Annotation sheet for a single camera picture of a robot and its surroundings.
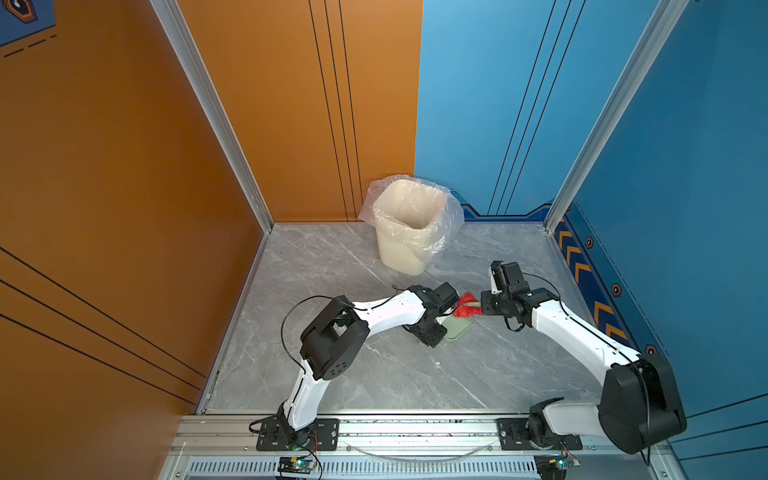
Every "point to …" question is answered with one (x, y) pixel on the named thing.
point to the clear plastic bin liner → (415, 210)
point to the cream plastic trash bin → (401, 256)
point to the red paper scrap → (464, 311)
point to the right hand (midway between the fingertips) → (485, 301)
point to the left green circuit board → (295, 465)
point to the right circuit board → (551, 466)
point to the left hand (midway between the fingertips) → (433, 337)
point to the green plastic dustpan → (456, 327)
